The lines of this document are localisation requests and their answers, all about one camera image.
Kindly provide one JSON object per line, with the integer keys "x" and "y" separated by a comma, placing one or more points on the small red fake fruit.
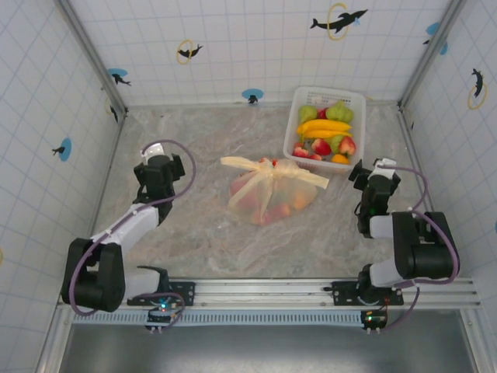
{"x": 322, "y": 113}

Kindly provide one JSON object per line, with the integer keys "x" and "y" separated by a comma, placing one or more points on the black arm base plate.
{"x": 343, "y": 291}
{"x": 184, "y": 291}

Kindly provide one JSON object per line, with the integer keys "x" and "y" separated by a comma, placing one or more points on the aluminium frame floor rail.
{"x": 111, "y": 155}
{"x": 416, "y": 155}

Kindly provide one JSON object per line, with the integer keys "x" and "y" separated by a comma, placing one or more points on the pink fake fruit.
{"x": 315, "y": 157}

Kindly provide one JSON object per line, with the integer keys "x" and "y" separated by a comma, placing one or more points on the white plastic basket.
{"x": 330, "y": 93}

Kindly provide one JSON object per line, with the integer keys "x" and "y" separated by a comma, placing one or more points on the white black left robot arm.
{"x": 128, "y": 227}

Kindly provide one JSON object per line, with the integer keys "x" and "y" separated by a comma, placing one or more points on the blue circle dolphin sticker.
{"x": 433, "y": 28}
{"x": 116, "y": 74}
{"x": 67, "y": 149}
{"x": 252, "y": 94}

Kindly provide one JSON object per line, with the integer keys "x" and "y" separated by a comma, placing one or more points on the large green fake pear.
{"x": 339, "y": 112}

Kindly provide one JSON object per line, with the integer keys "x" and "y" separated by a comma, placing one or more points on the aluminium frame post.
{"x": 427, "y": 54}
{"x": 93, "y": 58}

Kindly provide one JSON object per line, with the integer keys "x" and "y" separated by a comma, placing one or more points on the aluminium mounting rail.
{"x": 264, "y": 289}

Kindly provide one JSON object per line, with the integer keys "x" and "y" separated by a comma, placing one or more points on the grey metal panel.
{"x": 272, "y": 349}

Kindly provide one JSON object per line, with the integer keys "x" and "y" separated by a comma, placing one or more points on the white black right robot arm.
{"x": 423, "y": 248}

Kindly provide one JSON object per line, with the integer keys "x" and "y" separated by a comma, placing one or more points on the yellow fake banana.
{"x": 326, "y": 125}
{"x": 326, "y": 134}

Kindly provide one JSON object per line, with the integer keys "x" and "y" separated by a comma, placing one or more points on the small controller board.
{"x": 159, "y": 316}
{"x": 374, "y": 319}

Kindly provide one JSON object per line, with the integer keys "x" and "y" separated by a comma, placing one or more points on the fake orange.
{"x": 301, "y": 202}
{"x": 339, "y": 159}

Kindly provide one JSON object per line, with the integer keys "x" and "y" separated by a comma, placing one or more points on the pink yellow fake peach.
{"x": 244, "y": 192}

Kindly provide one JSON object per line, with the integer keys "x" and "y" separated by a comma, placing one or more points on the green fake fruit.
{"x": 336, "y": 144}

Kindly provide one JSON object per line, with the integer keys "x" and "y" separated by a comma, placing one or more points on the translucent fruit-print plastic bag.
{"x": 279, "y": 186}

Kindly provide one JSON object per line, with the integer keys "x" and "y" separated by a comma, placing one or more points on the small green fake pear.
{"x": 307, "y": 114}

